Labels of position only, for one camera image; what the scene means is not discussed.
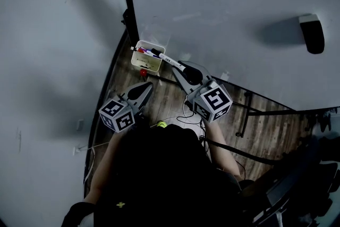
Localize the black whiteboard stand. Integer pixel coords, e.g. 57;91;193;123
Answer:
145;73;340;167

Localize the black office chair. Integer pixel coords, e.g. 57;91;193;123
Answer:
239;133;340;227

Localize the person's right forearm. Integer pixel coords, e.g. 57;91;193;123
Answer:
203;119;244;180

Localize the blue capped marker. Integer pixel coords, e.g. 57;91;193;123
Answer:
140;47;158;58

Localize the person's black shirt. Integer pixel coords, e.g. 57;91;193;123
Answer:
91;123;243;227

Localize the thin white floor cable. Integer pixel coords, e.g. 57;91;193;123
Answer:
175;95;207;126

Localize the whiteboard with black frame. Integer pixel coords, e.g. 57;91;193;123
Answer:
116;0;340;113

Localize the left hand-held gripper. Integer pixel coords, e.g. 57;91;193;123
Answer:
98;81;155;133

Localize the black capped whiteboard marker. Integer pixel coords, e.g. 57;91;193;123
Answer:
150;48;187;72

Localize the yellow-green round object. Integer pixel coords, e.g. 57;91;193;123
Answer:
150;120;168;129

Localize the black and white board eraser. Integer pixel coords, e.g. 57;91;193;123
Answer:
298;13;326;55

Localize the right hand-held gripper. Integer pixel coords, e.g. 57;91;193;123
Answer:
172;60;233;123

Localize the person's left forearm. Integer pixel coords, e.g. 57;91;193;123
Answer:
83;129;127;205

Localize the white plastic marker holder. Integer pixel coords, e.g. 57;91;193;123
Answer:
131;40;166;73

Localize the white plug with cable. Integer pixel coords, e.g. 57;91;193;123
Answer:
72;141;113;186

